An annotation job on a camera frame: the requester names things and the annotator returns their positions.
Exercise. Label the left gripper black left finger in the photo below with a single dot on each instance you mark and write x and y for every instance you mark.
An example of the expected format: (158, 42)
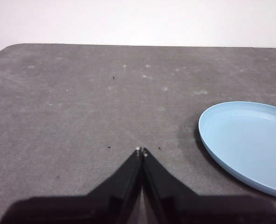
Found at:
(93, 207)

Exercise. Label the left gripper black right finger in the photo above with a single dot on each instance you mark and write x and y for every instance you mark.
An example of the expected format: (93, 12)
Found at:
(194, 207)

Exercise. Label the light blue round plate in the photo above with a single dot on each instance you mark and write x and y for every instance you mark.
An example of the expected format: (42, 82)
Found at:
(245, 144)

